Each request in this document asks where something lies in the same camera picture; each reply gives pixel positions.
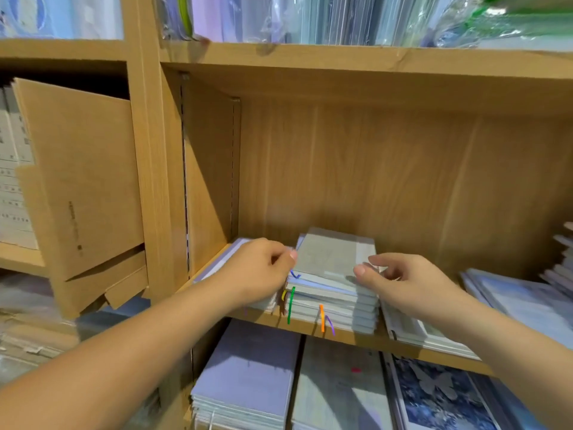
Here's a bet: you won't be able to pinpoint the white green picture notebook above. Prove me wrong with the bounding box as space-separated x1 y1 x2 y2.
380 300 480 361

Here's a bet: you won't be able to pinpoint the person's left forearm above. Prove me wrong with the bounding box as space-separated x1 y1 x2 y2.
0 282 243 430

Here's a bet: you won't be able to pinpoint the large plain lilac notebook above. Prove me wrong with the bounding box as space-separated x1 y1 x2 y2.
190 318 303 430

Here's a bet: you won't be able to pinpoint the stack of sage cover notebooks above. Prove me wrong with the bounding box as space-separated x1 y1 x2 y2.
282 228 381 335

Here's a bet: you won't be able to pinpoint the blue butterfly cover notebook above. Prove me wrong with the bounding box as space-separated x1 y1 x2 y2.
385 354 503 430

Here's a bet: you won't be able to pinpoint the person's left hand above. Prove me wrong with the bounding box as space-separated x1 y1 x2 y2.
206 237 298 308

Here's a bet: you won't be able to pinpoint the pastel grid pattern notebook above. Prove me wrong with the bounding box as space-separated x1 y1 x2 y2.
291 336 395 430

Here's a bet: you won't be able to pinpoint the person's right hand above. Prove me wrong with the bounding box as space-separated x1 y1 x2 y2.
353 253 467 323

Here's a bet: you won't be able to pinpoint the stack of flat wrapped packets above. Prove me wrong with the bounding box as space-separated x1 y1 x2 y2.
0 273 162 430

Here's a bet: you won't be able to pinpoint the blue white packaged items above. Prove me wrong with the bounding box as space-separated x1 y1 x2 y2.
0 0 125 39

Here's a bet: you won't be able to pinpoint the lilac cover notebook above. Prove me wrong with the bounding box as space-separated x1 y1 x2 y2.
192 237 281 314

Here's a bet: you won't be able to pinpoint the wooden shelf unit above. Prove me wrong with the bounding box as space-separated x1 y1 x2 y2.
0 0 573 430

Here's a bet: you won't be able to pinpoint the white file boxes row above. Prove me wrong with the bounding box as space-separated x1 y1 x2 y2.
0 85 39 250

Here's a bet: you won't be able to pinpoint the row of plastic wrapped folders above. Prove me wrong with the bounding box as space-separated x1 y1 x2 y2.
156 0 476 45

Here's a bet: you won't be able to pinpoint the person's right forearm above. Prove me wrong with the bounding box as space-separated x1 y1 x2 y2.
439 291 573 430

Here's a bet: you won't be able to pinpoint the pile of small notebooks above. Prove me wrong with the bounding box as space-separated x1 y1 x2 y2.
461 219 573 350

